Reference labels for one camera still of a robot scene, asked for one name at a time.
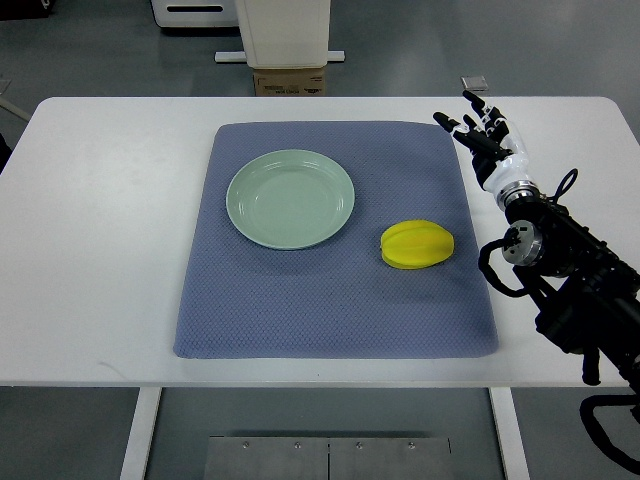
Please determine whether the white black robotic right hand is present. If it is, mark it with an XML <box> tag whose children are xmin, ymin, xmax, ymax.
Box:
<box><xmin>433</xmin><ymin>91</ymin><xmax>533</xmax><ymax>197</ymax></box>

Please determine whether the yellow starfruit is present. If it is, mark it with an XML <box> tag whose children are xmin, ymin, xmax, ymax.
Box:
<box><xmin>380</xmin><ymin>219</ymin><xmax>455</xmax><ymax>270</ymax></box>

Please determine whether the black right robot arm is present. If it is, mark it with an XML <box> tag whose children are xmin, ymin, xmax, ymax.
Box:
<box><xmin>478</xmin><ymin>170</ymin><xmax>639</xmax><ymax>474</ymax></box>

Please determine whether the small grey floor plate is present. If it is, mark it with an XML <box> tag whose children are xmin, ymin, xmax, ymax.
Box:
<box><xmin>460</xmin><ymin>75</ymin><xmax>489</xmax><ymax>92</ymax></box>

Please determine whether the pale green plate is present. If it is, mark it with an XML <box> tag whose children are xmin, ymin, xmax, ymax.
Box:
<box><xmin>226</xmin><ymin>149</ymin><xmax>355</xmax><ymax>250</ymax></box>

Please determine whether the brown cardboard box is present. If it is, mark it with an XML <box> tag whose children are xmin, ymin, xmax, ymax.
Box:
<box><xmin>253</xmin><ymin>68</ymin><xmax>326</xmax><ymax>97</ymax></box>

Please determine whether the blue textured table mat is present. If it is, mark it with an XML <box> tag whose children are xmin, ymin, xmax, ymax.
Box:
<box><xmin>174</xmin><ymin>121</ymin><xmax>499</xmax><ymax>359</ymax></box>

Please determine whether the right white table leg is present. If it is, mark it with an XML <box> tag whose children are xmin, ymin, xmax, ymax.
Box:
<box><xmin>489</xmin><ymin>387</ymin><xmax>530</xmax><ymax>480</ymax></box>

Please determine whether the white table leg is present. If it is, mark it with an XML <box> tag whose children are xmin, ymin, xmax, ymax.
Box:
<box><xmin>120</xmin><ymin>387</ymin><xmax>162</xmax><ymax>480</ymax></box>
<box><xmin>489</xmin><ymin>387</ymin><xmax>530</xmax><ymax>480</ymax></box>

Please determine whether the white cabinet with slot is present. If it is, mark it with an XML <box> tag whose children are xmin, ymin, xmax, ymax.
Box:
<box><xmin>150</xmin><ymin>0</ymin><xmax>238</xmax><ymax>28</ymax></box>

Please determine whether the left white table leg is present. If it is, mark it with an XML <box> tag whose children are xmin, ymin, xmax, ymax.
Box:
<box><xmin>120</xmin><ymin>387</ymin><xmax>162</xmax><ymax>480</ymax></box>

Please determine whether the white pedestal foot bar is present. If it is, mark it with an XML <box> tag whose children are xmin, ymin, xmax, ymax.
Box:
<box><xmin>214</xmin><ymin>50</ymin><xmax>346</xmax><ymax>68</ymax></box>

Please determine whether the white pedestal column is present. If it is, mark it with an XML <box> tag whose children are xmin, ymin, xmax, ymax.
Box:
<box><xmin>235</xmin><ymin>0</ymin><xmax>331</xmax><ymax>69</ymax></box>

